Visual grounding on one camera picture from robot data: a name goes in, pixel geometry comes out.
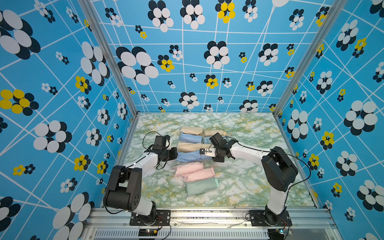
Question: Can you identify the blue umbrella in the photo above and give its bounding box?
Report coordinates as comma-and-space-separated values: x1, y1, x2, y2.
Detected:
202, 137, 212, 144
200, 155, 213, 161

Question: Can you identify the blue umbrella sleeve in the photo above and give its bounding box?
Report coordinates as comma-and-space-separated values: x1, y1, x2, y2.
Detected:
176, 151, 201, 163
179, 132, 202, 144

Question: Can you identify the beige umbrella sleeve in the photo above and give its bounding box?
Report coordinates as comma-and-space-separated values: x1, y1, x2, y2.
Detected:
177, 142, 203, 153
181, 126, 204, 136

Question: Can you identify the pink umbrella sleeve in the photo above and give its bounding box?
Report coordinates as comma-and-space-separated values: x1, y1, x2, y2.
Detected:
175, 162, 204, 177
182, 167, 216, 183

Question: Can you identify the beige umbrella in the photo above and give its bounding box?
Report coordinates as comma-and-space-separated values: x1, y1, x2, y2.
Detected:
201, 144, 211, 149
203, 130, 228, 137

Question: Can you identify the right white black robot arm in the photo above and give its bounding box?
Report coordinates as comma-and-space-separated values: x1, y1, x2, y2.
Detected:
200, 133, 299, 226

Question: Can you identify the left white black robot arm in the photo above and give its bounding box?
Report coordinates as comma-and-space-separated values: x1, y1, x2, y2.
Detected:
103, 147, 178, 223

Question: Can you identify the green umbrella sleeve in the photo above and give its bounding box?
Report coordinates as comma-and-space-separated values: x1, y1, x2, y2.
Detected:
186, 178, 219, 197

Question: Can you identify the left circuit board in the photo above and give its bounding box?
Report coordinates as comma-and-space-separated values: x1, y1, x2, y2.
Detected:
139, 229, 158, 238

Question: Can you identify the circuit board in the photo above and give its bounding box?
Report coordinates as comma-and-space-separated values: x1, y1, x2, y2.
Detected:
268, 229, 285, 240
139, 229, 158, 238

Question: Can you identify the right circuit board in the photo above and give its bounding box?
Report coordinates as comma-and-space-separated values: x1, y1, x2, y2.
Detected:
268, 229, 285, 240

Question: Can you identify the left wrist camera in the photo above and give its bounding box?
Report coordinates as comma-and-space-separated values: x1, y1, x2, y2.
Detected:
153, 135, 171, 151

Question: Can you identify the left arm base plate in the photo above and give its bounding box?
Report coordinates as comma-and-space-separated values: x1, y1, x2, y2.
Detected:
130, 210, 171, 227

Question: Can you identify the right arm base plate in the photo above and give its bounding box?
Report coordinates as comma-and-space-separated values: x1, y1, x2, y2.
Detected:
249, 209, 293, 228

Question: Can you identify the aluminium front rail frame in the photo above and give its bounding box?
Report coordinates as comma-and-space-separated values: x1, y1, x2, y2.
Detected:
81, 207, 342, 240

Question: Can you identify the left aluminium corner post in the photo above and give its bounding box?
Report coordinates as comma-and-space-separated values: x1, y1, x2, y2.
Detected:
79, 0, 138, 118

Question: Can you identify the aluminium corner post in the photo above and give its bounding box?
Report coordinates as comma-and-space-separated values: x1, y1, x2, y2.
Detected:
79, 0, 138, 118
273, 0, 348, 119

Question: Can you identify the right aluminium corner post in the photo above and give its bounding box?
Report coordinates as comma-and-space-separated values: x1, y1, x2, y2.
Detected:
273, 0, 348, 119

